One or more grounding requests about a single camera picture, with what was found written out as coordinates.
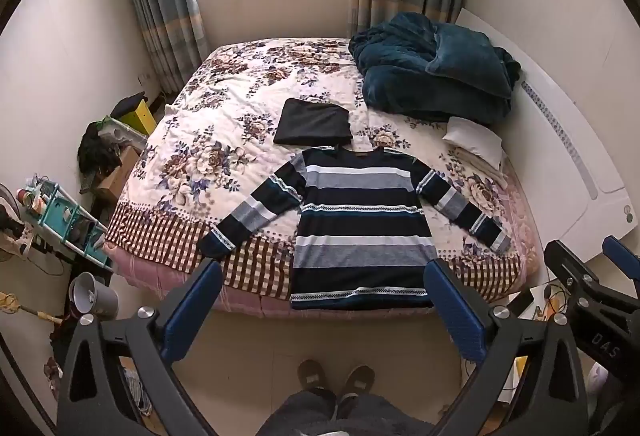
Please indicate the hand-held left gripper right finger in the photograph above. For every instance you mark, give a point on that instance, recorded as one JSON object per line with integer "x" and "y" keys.
{"x": 457, "y": 316}

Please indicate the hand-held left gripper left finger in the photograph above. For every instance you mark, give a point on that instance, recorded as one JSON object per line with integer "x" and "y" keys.
{"x": 192, "y": 311}

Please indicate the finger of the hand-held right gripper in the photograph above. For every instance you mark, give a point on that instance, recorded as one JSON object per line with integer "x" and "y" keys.
{"x": 622, "y": 253}
{"x": 570, "y": 266}

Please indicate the striped knit sweater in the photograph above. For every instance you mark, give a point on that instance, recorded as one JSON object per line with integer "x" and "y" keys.
{"x": 360, "y": 236}

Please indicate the grey waste bin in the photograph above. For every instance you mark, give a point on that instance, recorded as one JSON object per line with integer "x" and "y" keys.
{"x": 97, "y": 298}

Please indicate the white headboard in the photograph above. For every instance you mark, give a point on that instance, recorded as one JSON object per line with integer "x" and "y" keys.
{"x": 545, "y": 151}

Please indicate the person's right shoe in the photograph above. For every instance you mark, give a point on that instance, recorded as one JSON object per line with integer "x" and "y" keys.
{"x": 357, "y": 386}

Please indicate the person's shoe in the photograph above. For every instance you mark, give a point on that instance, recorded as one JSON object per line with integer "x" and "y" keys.
{"x": 357, "y": 386}
{"x": 310, "y": 373}

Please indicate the person's left shoe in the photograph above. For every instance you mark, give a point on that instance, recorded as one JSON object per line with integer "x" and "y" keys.
{"x": 310, "y": 373}

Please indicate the teal storage rack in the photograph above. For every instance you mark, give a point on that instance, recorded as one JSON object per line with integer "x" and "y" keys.
{"x": 75, "y": 221}

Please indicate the cardboard box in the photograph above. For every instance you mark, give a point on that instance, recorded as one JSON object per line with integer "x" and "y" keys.
{"x": 120, "y": 176}

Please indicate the white pillow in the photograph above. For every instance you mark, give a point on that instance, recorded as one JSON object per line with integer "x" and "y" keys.
{"x": 475, "y": 140}

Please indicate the black bag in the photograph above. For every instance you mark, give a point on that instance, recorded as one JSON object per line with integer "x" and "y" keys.
{"x": 97, "y": 151}

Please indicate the bed with floral checked bedspread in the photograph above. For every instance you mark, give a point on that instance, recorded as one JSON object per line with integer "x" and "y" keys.
{"x": 225, "y": 116}

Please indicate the yellow box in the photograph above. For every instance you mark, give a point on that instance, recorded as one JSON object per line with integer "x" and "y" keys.
{"x": 140, "y": 119}

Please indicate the black hat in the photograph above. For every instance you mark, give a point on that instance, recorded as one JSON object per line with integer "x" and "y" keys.
{"x": 126, "y": 104}

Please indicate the black folded cloth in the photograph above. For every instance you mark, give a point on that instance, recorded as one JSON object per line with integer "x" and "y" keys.
{"x": 314, "y": 122}

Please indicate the dark teal fleece blanket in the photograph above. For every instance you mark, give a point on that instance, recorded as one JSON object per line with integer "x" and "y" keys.
{"x": 430, "y": 71}

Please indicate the wall socket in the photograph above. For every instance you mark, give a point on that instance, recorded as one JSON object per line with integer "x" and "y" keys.
{"x": 144, "y": 78}

